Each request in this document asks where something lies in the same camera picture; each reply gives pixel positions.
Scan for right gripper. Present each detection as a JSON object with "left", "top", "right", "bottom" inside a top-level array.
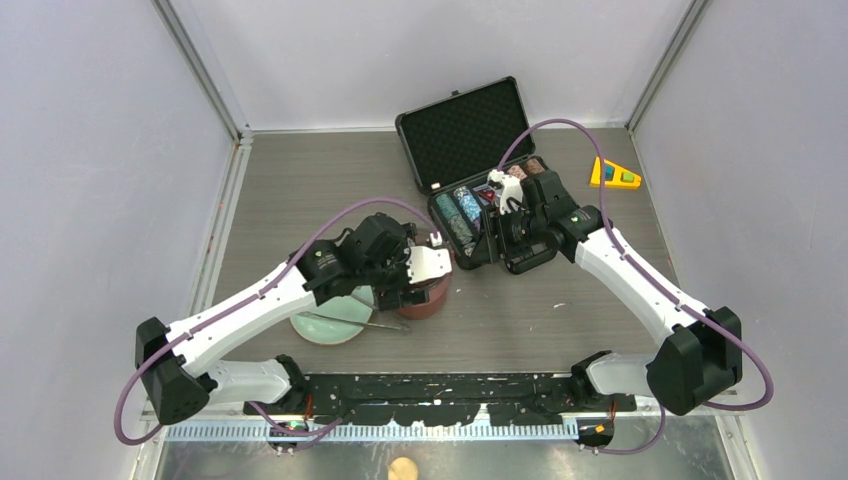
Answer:
[{"left": 471, "top": 203, "right": 547, "bottom": 264}]

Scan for light green ceramic plate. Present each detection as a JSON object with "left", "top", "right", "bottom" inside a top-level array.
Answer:
[{"left": 290, "top": 286, "right": 374, "bottom": 346}]

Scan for red steel-lined lunch box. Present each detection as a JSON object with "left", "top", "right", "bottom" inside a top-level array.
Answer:
[{"left": 396, "top": 296, "right": 447, "bottom": 320}]

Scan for metal tongs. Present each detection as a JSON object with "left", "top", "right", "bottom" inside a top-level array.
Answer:
[{"left": 301, "top": 294, "right": 413, "bottom": 333}]

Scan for red lunch box with food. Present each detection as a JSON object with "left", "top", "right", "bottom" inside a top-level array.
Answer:
[{"left": 414, "top": 272, "right": 453, "bottom": 303}]

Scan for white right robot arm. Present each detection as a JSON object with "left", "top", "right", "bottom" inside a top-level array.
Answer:
[{"left": 481, "top": 170, "right": 742, "bottom": 416}]

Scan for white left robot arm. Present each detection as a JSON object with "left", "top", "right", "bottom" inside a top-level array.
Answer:
[{"left": 135, "top": 213, "right": 452, "bottom": 426}]

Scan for black poker chip case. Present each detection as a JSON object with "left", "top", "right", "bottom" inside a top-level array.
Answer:
[{"left": 394, "top": 76, "right": 584, "bottom": 276}]

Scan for yellow triangular toy block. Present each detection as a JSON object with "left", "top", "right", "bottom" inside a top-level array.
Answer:
[{"left": 589, "top": 157, "right": 642, "bottom": 190}]

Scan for round beige object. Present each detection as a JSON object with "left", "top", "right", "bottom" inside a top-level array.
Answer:
[{"left": 387, "top": 457, "right": 420, "bottom": 480}]

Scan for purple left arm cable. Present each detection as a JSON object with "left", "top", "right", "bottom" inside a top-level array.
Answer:
[{"left": 113, "top": 197, "right": 444, "bottom": 453}]

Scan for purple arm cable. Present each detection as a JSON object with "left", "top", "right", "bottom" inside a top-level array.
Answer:
[
  {"left": 496, "top": 119, "right": 775, "bottom": 456},
  {"left": 113, "top": 197, "right": 444, "bottom": 453}
]

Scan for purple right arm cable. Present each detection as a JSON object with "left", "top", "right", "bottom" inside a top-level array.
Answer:
[{"left": 496, "top": 119, "right": 775, "bottom": 456}]

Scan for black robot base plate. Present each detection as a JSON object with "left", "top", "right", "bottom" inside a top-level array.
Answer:
[{"left": 261, "top": 373, "right": 637, "bottom": 427}]

